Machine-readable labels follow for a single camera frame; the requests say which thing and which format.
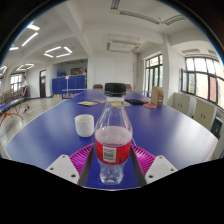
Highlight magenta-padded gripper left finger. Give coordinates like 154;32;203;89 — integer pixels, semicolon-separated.
45;143;97;187

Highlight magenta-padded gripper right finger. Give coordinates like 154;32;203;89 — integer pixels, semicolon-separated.
129;143;179;188

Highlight clear red-labelled water bottle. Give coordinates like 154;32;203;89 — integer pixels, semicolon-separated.
94;82;134;186

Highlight white cup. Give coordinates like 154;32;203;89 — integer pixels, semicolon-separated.
74;113;95;138

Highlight beige cabinet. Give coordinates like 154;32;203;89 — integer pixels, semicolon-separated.
193;98;218;131
172;92;192;116

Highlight yellow and blue book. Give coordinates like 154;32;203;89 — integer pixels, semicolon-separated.
77;100;99;107

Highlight brown cardboard box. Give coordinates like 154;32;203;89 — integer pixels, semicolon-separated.
150;85;165;108

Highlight black paddle case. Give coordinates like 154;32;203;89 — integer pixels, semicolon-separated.
125;98;145;106

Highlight blue red-legged tennis table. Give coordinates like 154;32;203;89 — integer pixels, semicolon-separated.
0;97;26;126

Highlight blue partition boards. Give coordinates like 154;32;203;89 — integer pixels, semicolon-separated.
51;74;87;100

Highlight person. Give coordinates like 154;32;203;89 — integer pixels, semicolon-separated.
20;75;32;114

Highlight dark door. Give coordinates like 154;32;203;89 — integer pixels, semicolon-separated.
39;69;47;99

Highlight black-framed tall window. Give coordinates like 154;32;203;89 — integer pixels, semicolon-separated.
144;54;164;98

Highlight black-framed wide window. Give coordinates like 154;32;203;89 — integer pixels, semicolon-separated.
181;56;224;109

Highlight ceiling lights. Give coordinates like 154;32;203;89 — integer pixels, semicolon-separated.
0;23;74;76

